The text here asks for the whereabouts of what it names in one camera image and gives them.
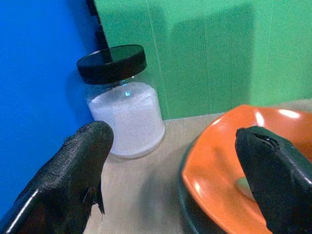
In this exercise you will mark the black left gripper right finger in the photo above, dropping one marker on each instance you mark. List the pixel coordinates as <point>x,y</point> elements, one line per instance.
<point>275,175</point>

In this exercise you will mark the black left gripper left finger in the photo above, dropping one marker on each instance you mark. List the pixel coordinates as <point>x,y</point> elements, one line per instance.
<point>61,175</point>

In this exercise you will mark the orange bowl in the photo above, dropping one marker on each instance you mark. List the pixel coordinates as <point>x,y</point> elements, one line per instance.
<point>219,161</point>

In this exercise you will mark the glass jar of white powder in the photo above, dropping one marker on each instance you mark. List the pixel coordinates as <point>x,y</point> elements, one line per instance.
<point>129,119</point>

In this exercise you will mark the blue panel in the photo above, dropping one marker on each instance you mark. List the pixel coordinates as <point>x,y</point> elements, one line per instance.
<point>39,73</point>

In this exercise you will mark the black round jar lid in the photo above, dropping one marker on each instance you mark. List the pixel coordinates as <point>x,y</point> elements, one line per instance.
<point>111,64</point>

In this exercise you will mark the green panel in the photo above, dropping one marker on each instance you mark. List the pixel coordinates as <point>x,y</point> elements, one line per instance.
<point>207,53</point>

